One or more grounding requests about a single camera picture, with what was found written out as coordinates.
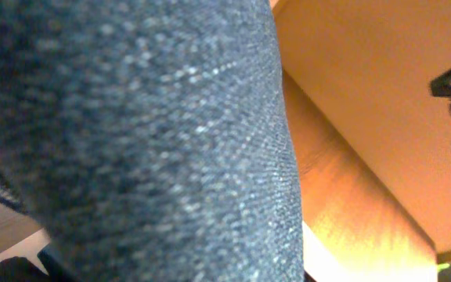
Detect blue jeans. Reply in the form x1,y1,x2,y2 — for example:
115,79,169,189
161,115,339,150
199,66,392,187
0,0,304,281

